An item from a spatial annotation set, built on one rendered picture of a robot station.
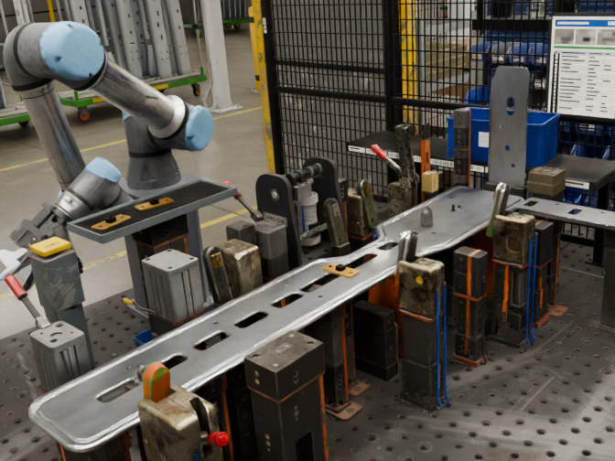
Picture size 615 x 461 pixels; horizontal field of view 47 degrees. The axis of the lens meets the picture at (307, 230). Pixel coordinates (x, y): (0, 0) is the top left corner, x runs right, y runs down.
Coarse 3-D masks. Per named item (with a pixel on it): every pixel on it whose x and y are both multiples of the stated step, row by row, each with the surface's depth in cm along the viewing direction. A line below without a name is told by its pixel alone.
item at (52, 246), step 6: (48, 240) 143; (54, 240) 143; (60, 240) 143; (30, 246) 141; (36, 246) 140; (42, 246) 140; (48, 246) 140; (54, 246) 140; (60, 246) 140; (66, 246) 141; (36, 252) 140; (42, 252) 138; (48, 252) 138; (54, 252) 139
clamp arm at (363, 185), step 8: (360, 184) 183; (368, 184) 184; (360, 192) 184; (368, 192) 184; (368, 200) 185; (368, 208) 185; (368, 216) 185; (376, 216) 187; (368, 224) 185; (376, 224) 187
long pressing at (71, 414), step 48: (480, 192) 201; (384, 240) 173; (432, 240) 171; (288, 288) 151; (336, 288) 150; (192, 336) 135; (240, 336) 134; (96, 384) 121; (192, 384) 120; (48, 432) 111; (96, 432) 109
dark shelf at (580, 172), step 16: (352, 144) 250; (368, 144) 249; (384, 144) 247; (416, 144) 244; (432, 144) 243; (416, 160) 233; (432, 160) 228; (448, 160) 224; (560, 160) 214; (576, 160) 213; (592, 160) 212; (608, 160) 211; (576, 176) 200; (592, 176) 198; (608, 176) 199
